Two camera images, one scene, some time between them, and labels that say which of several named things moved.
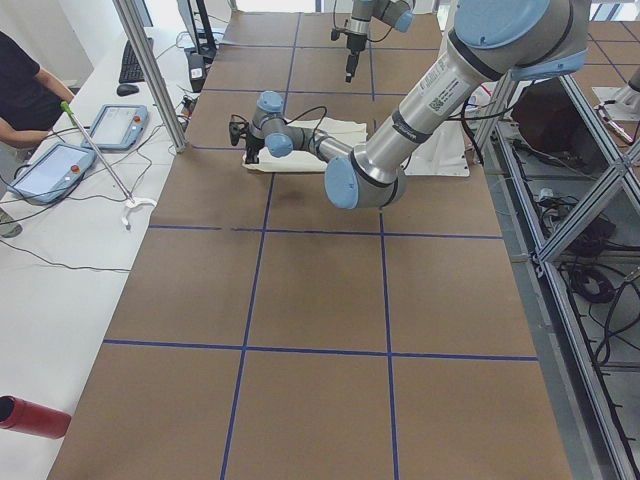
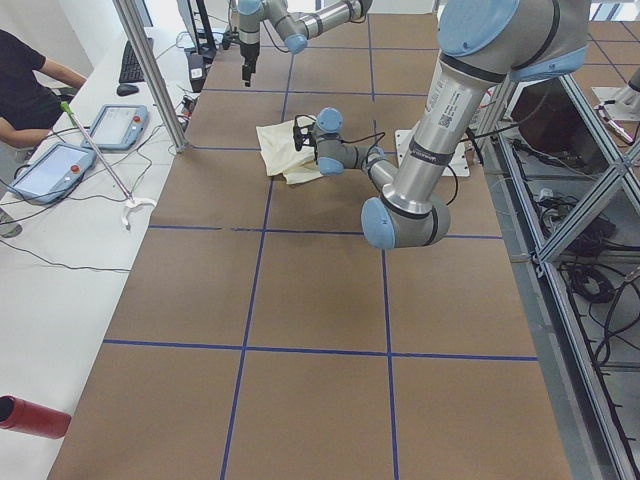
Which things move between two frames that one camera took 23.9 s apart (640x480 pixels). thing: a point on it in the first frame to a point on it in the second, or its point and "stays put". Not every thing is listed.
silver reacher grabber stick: [132, 203] stays put
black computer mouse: [127, 90] stays put
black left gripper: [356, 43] to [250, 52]
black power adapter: [197, 71] stays put
